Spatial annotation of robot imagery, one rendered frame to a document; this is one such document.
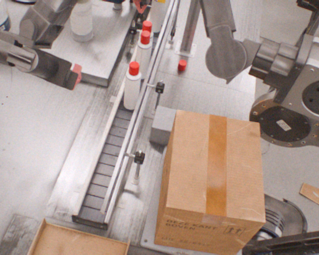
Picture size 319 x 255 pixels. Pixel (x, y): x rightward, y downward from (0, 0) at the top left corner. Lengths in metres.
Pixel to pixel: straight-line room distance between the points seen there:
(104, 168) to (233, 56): 0.64
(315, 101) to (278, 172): 1.70
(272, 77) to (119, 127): 0.69
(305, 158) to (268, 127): 1.47
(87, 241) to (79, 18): 0.82
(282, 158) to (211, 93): 1.10
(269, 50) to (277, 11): 2.85
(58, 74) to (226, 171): 0.49
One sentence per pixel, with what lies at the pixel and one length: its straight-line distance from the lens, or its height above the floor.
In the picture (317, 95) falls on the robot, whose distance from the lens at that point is 0.75.
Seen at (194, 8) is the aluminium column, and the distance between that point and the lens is 1.53.
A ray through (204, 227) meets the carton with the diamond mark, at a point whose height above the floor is 1.04.
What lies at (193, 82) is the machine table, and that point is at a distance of 1.54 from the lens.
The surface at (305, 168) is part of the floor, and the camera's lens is 2.54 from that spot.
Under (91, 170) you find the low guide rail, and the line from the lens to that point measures 1.17.
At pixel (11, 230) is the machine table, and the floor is 0.83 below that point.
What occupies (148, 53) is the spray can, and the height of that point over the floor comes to 1.01.
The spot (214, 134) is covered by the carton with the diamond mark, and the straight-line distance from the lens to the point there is 1.03.
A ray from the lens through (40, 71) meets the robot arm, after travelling 0.90.
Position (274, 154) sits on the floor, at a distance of 2.51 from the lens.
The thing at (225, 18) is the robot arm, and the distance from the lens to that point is 0.74.
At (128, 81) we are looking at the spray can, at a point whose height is 1.03.
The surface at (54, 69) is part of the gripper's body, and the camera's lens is 0.95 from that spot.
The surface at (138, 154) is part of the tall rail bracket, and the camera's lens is 1.13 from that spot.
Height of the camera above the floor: 1.94
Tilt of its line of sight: 53 degrees down
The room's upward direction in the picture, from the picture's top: 11 degrees clockwise
